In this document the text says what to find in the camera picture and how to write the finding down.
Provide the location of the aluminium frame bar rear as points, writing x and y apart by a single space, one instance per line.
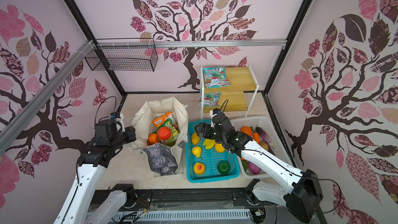
196 44

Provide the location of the green white candy bag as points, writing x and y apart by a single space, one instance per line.
210 99
215 77

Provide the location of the aluminium frame bar left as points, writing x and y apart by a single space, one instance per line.
11 131

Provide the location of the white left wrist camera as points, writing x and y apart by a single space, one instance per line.
118 117

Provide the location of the lower green white candy bag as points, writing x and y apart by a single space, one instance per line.
210 99

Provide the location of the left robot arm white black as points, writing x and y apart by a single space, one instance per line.
90 167

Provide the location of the green bell pepper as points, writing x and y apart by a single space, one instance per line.
223 167

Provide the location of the white wooden two-tier shelf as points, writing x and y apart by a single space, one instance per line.
242 91

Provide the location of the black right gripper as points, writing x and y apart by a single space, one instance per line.
203 126

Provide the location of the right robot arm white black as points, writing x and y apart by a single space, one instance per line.
299 191

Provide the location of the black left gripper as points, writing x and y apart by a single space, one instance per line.
130 131

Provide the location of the brownish yellow mango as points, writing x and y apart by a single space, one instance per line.
195 139

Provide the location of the orange bell pepper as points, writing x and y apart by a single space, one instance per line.
152 139

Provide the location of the brown potato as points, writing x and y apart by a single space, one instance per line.
265 146

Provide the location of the black wire wall basket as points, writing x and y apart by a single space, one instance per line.
123 54

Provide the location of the red yellow peach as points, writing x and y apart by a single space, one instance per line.
199 168

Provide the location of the purple eggplant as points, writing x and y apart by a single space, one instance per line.
265 137

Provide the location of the red tomato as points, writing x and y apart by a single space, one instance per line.
164 133

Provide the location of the yellow green candy bag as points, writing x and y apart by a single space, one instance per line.
175 133

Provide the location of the teal plastic fruit basket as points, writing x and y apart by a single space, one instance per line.
210 159

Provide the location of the purple red onion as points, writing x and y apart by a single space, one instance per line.
253 169

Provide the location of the white slotted cable duct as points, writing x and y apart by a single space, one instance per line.
181 215

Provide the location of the orange tomato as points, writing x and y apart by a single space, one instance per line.
246 130

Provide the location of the aluminium frame bar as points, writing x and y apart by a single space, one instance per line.
196 44
11 131

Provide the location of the cream canvas grocery bag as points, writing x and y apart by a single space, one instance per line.
165 157

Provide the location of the orange carrot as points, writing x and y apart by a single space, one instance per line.
256 137

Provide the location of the white plastic vegetable basket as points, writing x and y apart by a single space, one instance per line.
277 146

